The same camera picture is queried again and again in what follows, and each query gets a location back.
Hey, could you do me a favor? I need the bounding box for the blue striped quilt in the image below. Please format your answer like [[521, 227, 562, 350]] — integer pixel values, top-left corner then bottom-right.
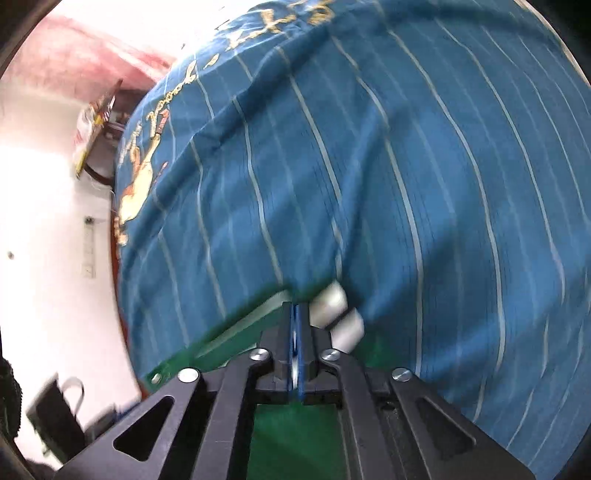
[[111, 0, 591, 476]]

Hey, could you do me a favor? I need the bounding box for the black bag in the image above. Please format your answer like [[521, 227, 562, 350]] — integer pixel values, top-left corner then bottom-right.
[[27, 373, 88, 463]]

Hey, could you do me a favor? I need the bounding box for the pink curtain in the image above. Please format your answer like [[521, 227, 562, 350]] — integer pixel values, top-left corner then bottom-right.
[[25, 13, 178, 90]]

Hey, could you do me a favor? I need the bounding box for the printed plastic bag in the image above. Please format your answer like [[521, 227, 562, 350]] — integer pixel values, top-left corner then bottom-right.
[[73, 79, 126, 180]]

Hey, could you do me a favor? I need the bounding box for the green varsity jacket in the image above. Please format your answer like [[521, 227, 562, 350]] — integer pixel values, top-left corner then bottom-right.
[[139, 281, 409, 480]]

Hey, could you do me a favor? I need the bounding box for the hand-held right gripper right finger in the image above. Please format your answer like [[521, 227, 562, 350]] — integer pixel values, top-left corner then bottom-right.
[[295, 303, 536, 480]]

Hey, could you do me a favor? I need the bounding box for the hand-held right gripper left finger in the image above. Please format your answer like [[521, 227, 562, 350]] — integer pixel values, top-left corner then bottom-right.
[[55, 302, 296, 480]]

